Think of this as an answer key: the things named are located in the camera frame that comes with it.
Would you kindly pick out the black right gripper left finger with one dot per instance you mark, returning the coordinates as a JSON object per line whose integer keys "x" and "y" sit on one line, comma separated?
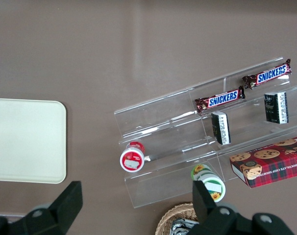
{"x": 48, "y": 218}

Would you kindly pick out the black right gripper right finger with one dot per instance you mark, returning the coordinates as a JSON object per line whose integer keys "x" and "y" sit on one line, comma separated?
{"x": 224, "y": 222}

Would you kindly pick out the oval light wicker basket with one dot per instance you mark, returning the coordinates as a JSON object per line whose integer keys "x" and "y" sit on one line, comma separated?
{"x": 168, "y": 218}

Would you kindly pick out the cream plastic tray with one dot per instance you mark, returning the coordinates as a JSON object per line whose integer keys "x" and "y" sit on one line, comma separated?
{"x": 26, "y": 139}

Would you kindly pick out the green sunflower cup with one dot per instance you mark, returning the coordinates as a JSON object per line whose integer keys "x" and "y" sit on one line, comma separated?
{"x": 215, "y": 187}

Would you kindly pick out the stack of foil trays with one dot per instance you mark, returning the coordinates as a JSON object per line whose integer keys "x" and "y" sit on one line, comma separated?
{"x": 180, "y": 226}

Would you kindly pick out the red chocolate chip cookie box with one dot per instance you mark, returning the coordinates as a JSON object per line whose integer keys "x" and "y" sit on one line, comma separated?
{"x": 273, "y": 169}

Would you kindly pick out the small black white box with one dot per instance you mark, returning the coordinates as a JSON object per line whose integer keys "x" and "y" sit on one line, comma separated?
{"x": 222, "y": 127}
{"x": 276, "y": 107}

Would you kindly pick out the red white cup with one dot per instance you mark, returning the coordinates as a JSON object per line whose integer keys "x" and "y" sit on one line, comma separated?
{"x": 131, "y": 159}

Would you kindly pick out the clear acrylic tiered display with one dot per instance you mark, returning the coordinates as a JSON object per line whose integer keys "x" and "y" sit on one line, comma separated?
{"x": 163, "y": 117}

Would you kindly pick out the Snickers bar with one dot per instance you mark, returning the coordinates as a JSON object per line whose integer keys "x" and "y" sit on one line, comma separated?
{"x": 268, "y": 74}
{"x": 220, "y": 100}

